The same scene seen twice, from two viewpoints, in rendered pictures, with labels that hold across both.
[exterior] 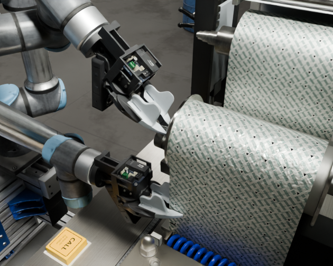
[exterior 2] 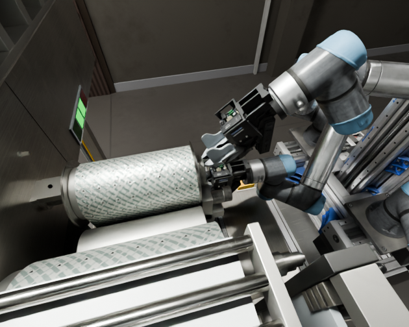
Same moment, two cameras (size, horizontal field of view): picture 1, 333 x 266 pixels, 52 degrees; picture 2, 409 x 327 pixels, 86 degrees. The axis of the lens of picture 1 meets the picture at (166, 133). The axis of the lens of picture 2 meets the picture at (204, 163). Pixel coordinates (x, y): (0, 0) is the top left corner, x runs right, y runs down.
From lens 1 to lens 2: 0.79 m
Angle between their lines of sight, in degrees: 83
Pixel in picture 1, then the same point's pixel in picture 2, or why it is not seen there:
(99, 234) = (239, 198)
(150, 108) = (209, 137)
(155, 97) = (222, 150)
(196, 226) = not seen: hidden behind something
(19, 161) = (358, 211)
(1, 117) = (323, 135)
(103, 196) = (268, 218)
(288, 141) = (103, 165)
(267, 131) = (121, 165)
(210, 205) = not seen: hidden behind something
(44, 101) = not seen: outside the picture
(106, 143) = not seen: outside the picture
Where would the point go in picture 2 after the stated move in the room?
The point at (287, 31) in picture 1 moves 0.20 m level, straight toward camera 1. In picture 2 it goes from (139, 249) to (110, 140)
